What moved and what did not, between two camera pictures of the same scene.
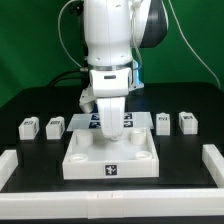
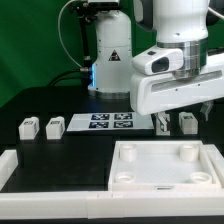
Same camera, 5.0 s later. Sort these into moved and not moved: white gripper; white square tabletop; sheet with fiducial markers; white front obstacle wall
Moved: white gripper; white square tabletop
Not moved: sheet with fiducial markers; white front obstacle wall
